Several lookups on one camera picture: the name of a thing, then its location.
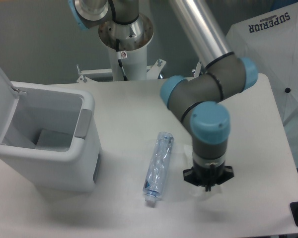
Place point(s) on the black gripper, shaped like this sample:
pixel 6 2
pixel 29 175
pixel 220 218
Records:
pixel 208 177

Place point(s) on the crushed clear plastic bottle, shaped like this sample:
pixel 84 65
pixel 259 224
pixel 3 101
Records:
pixel 158 168

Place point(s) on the clear plastic wrapper bag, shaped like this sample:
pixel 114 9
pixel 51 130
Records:
pixel 198 192

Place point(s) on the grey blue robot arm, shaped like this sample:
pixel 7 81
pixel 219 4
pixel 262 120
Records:
pixel 195 103

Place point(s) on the white trash can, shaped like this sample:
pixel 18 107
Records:
pixel 48 134

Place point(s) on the white superior umbrella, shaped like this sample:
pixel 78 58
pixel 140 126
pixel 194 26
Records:
pixel 271 41

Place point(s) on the white metal base frame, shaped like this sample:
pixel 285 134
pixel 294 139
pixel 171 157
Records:
pixel 125 67

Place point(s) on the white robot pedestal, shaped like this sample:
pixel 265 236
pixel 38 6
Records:
pixel 127 47

